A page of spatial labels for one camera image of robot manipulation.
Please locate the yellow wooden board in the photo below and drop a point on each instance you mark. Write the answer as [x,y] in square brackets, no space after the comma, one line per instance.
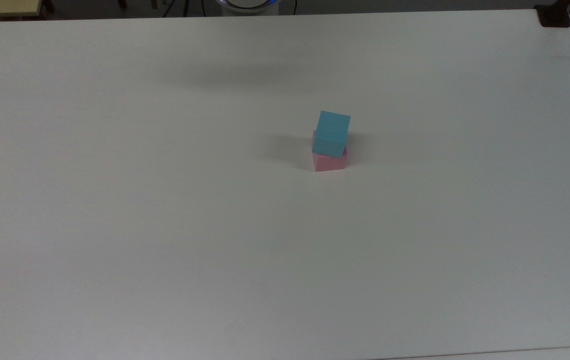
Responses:
[2,7]

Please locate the black tripod legs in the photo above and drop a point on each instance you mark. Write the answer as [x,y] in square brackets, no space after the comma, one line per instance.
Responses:
[187,7]

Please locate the dark brown stand base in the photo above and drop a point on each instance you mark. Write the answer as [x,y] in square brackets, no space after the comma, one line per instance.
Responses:
[555,14]

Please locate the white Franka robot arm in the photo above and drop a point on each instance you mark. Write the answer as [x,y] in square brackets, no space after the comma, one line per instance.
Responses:
[247,5]

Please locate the pink foam cube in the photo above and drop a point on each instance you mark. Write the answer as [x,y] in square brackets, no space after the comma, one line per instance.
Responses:
[328,164]

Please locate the blue foam cube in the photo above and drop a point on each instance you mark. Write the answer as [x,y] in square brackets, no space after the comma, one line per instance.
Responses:
[332,132]

